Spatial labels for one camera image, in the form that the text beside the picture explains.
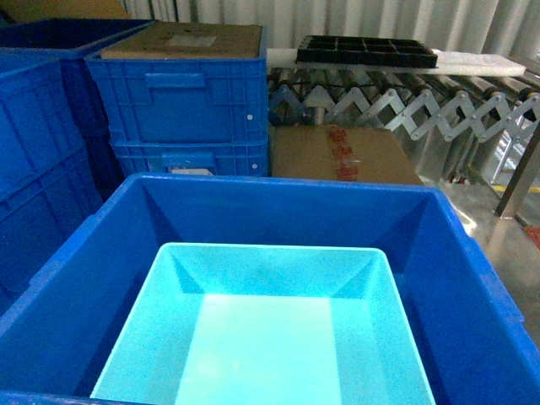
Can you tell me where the white foam board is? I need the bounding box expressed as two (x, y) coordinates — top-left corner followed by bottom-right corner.
(267, 48), (526, 78)

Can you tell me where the lower stacked blue crate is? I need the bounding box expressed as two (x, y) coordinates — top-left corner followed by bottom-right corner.
(111, 138), (269, 177)

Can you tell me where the black compartment tray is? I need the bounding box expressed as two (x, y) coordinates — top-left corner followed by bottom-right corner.
(296, 35), (438, 68)

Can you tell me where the dark blue rear crate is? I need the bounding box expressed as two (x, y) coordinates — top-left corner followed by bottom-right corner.
(1, 18), (153, 138)

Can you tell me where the brown cardboard box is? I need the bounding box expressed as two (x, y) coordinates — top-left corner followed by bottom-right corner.
(270, 125), (423, 186)

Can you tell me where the blue crate lower left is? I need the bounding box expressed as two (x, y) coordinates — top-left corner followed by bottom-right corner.
(1, 148), (103, 313)

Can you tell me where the teal plastic tray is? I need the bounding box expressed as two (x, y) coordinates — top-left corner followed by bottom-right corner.
(92, 243), (435, 404)

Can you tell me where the blue crate far left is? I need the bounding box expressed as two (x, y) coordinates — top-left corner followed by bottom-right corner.
(1, 51), (88, 197)

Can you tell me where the blue crate with cardboard lid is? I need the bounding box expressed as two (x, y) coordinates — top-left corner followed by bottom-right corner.
(85, 26), (268, 143)

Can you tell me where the brown cardboard sheet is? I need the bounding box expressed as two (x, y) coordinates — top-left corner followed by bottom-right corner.
(100, 22), (262, 60)

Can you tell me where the large blue plastic crate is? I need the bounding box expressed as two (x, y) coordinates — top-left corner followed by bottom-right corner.
(1, 174), (539, 404)

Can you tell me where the expandable roller conveyor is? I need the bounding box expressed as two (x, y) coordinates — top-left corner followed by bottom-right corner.
(267, 67), (539, 218)

